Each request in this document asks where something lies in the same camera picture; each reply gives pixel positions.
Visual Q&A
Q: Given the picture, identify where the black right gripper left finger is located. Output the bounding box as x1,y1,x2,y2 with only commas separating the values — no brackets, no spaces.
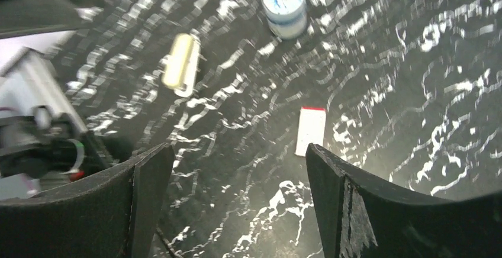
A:
1,144,175,257

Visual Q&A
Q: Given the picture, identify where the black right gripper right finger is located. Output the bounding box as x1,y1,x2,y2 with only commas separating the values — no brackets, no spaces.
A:
305,144,501,257

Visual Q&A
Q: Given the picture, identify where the white red staple box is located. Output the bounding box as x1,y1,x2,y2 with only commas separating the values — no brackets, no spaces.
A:
295,107,326,157

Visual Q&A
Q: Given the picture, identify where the cream white stapler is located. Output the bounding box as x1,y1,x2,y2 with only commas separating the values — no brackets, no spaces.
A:
161,33,201,98

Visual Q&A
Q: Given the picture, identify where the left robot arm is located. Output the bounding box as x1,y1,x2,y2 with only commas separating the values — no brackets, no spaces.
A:
1,105,133,201

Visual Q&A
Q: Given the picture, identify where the blue white round tin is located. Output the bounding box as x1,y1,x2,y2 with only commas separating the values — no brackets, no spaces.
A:
261,0,308,40

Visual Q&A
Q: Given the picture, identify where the aluminium frame rail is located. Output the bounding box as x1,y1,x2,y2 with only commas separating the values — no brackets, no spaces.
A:
1,47,89,137

